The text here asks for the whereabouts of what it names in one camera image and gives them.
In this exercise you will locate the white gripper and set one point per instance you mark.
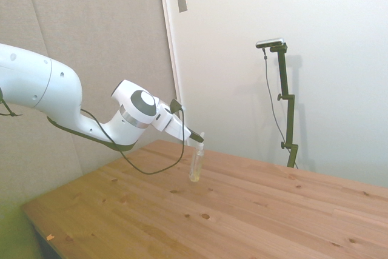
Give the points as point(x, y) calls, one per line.
point(175, 125)

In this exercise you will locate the clear sanitizer bottle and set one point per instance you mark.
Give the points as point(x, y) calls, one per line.
point(197, 162)

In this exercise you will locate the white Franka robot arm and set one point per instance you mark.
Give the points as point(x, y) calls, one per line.
point(45, 86)

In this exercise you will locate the small orange tape scrap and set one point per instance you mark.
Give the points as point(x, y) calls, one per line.
point(50, 236)

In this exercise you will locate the white door frame trim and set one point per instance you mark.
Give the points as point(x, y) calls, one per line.
point(174, 59)

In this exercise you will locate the dark green camera stand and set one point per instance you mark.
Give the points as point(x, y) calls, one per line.
point(287, 110)

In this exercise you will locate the grey exterior camera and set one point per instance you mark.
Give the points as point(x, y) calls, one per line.
point(269, 42)

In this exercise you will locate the grey wall plate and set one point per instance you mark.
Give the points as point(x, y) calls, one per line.
point(182, 1)

